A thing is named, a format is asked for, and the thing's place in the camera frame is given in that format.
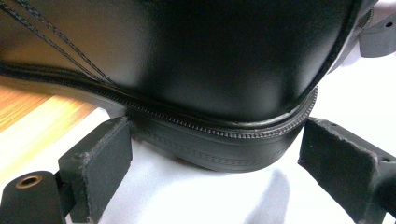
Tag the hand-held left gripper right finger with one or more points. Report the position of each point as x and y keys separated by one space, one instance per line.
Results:
x=339 y=161

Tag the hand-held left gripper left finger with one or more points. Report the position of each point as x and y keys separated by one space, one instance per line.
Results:
x=99 y=161

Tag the wooden three-tier shoe rack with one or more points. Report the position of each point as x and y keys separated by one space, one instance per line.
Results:
x=25 y=105

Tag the black leather shoe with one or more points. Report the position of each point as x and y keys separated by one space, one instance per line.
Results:
x=218 y=62

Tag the white table mat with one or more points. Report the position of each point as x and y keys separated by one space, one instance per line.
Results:
x=202 y=199

